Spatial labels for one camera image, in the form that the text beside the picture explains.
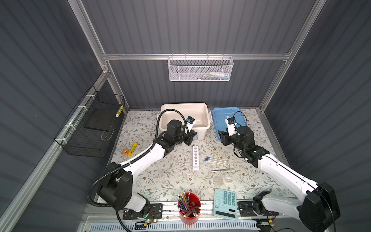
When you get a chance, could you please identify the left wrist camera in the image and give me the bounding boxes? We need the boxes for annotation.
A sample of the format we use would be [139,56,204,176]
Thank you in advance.
[185,116,197,133]

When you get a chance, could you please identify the white test tube rack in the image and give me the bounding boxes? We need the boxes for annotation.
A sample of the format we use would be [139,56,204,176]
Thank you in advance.
[192,145,200,171]

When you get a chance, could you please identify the white slotted cable duct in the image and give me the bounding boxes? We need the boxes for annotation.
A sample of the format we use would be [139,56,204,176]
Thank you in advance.
[89,220,259,232]

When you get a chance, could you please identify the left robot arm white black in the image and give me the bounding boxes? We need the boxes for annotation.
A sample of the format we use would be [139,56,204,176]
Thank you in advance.
[87,109,197,232]

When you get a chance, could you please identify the red pencil cup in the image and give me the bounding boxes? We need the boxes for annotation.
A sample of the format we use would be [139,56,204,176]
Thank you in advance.
[176,192,202,226]

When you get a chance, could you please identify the white plastic storage bin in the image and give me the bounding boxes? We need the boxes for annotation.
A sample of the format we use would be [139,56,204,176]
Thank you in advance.
[159,102,213,140]

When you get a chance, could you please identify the mint green calculator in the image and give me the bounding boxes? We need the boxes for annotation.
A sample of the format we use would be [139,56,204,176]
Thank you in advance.
[213,188,238,220]

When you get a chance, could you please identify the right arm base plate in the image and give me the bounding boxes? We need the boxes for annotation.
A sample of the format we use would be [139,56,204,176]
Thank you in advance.
[237,200,279,217]

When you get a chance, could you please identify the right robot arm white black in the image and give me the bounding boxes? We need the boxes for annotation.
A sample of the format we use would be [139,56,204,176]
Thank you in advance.
[217,116,341,232]

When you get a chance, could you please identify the white wire wall basket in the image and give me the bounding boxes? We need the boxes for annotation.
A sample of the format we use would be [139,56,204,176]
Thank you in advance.
[167,56,234,82]

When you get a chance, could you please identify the clear test tube blue cap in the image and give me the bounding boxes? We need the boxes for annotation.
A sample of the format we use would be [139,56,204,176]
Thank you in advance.
[205,156,230,160]

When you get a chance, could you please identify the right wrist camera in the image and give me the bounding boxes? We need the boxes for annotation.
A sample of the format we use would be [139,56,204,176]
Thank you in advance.
[226,117,236,137]

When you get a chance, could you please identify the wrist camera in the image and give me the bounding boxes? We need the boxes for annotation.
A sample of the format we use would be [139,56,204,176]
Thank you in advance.
[226,117,236,137]
[185,116,197,133]

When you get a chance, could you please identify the black wire side basket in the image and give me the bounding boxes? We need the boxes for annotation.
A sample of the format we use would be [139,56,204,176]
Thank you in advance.
[55,87,125,158]

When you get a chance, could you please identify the blue plastic bin lid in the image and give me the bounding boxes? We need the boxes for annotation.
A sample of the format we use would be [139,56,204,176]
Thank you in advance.
[212,107,252,143]

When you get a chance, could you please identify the metal scissors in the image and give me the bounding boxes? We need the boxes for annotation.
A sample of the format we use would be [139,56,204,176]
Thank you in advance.
[210,165,236,174]

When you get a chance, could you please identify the yellow marker in basket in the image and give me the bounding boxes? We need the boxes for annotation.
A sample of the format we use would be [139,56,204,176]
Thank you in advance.
[116,105,124,117]

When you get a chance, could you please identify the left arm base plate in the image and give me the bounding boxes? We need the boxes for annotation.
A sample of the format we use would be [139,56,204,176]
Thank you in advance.
[122,203,163,220]

